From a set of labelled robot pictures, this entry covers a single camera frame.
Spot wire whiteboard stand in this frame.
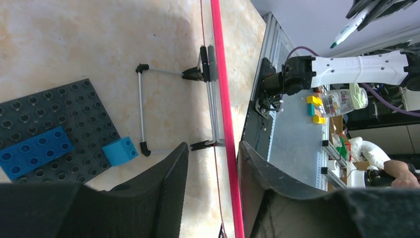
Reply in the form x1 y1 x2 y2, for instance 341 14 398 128
135 44 226 157

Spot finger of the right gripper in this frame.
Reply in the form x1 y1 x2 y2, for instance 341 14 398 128
346 0 417 31

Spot blue lego brick stack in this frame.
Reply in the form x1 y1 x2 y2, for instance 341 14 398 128
0 126 75 180

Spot light blue lego brick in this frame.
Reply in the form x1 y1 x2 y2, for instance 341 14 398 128
102 136 139 167

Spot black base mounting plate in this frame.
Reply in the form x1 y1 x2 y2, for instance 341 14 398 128
241 58 276 160

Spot grey lego baseplate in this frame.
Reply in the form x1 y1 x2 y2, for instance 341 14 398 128
0 79 120 183

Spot yellow and teal blocks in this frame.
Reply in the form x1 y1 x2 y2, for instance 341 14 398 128
306 96 326 124

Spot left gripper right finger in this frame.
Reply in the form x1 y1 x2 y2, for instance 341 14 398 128
238 141 420 238

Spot person's hand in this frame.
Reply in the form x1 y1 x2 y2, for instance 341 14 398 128
391 172 420 188

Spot white board with red frame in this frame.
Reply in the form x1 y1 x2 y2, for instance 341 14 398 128
200 0 245 238

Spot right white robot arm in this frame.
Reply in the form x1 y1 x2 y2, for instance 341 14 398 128
256 0 420 103

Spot person's forearm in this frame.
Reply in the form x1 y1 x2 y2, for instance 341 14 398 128
384 160 418 178

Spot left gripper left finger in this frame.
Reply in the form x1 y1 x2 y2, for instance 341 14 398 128
0 142 189 238

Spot clear plastic jar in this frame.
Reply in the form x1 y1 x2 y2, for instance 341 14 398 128
321 83 368 117

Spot green capped whiteboard marker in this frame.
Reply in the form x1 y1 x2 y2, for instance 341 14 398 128
330 0 377 49

